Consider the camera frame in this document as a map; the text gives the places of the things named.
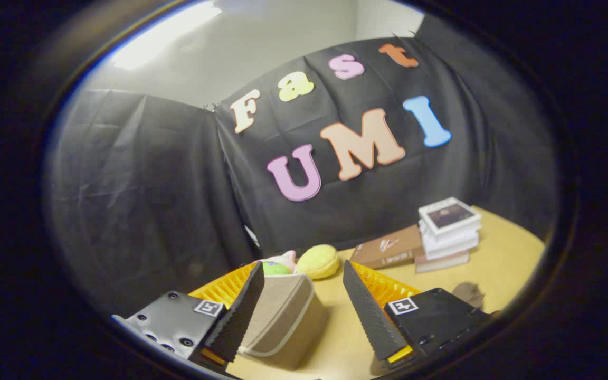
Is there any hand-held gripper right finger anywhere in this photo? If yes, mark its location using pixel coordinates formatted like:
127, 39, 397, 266
342, 260, 495, 370

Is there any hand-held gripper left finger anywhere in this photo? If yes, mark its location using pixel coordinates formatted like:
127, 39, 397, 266
111, 261, 265, 376

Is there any beige fabric storage box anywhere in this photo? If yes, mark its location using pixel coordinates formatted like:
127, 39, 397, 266
238, 272, 330, 371

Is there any brown fuzzy shoe with bow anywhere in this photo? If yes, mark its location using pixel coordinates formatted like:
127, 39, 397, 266
452, 282, 487, 311

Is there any pink and green plush toy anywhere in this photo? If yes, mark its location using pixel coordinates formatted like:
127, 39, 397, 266
259, 250, 298, 276

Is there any brown book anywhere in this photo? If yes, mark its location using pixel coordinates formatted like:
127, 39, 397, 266
349, 224, 426, 270

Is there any yellow plush toy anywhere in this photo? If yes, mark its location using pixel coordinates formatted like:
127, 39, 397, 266
296, 244, 340, 280

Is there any pale pink book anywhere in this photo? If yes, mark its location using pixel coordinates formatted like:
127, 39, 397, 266
415, 250, 470, 274

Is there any white book with dark cover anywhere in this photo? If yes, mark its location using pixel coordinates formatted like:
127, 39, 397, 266
418, 197, 482, 236

